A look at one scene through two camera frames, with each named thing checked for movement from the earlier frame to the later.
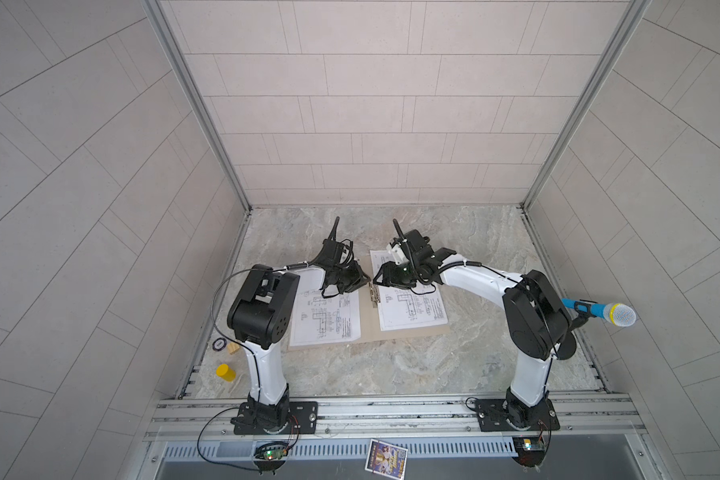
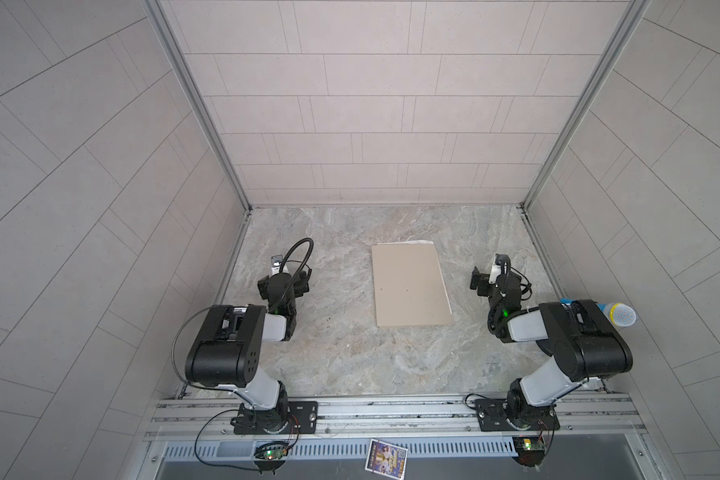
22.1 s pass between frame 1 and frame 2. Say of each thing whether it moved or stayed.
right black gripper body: moved
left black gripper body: moved
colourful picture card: stayed
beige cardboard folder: moved
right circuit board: stayed
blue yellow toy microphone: stayed
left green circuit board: stayed
